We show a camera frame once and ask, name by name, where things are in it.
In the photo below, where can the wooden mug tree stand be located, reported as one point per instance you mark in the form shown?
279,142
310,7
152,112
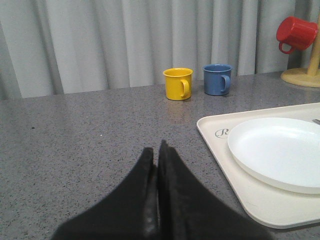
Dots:
310,76

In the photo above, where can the grey pleated curtain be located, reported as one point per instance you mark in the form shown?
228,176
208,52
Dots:
50,47

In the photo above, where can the white round plate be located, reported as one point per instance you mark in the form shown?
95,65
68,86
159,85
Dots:
281,152

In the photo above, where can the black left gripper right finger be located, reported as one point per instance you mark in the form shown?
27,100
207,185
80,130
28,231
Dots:
188,211

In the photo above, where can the silver metal fork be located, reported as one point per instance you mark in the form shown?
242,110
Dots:
317,121

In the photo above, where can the cream rabbit print tray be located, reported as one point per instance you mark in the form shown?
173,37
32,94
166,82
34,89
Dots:
268,205

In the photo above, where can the red enamel mug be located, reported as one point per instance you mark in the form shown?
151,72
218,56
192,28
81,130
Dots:
295,34

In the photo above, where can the blue enamel mug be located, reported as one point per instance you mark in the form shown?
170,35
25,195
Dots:
217,79

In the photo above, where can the yellow enamel mug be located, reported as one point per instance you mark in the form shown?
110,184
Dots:
178,83

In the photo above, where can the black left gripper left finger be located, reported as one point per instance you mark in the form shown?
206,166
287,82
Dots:
129,212

